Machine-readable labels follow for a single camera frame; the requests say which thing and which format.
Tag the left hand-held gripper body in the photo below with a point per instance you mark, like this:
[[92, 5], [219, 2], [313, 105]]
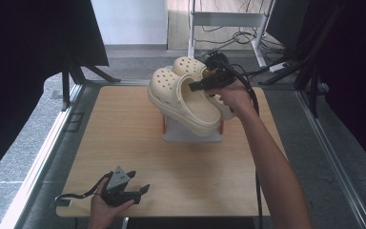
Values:
[[118, 183]]

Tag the white metal stand frame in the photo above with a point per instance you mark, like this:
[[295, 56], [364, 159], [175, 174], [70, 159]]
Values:
[[225, 19]]

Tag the aluminium floor rail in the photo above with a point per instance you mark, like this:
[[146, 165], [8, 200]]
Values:
[[41, 159], [333, 159]]

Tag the person's left hand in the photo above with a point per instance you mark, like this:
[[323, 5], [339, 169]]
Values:
[[101, 211]]

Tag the black curtain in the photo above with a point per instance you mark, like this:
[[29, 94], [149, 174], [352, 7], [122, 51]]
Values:
[[28, 47], [355, 63]]

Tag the grey shoe rack orange posts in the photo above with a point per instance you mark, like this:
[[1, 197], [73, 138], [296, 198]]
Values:
[[184, 133]]

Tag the black tripod stand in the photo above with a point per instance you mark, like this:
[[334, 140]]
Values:
[[76, 71], [311, 63]]

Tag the white power strip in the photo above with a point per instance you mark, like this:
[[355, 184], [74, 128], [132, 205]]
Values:
[[279, 67]]

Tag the person's right hand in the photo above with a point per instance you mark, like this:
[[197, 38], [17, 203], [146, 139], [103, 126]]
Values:
[[235, 98]]

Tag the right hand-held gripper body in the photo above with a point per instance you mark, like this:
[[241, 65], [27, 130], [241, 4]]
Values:
[[220, 74]]

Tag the cream clog shoe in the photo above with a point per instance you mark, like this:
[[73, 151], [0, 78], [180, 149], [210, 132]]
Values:
[[187, 65], [174, 92]]

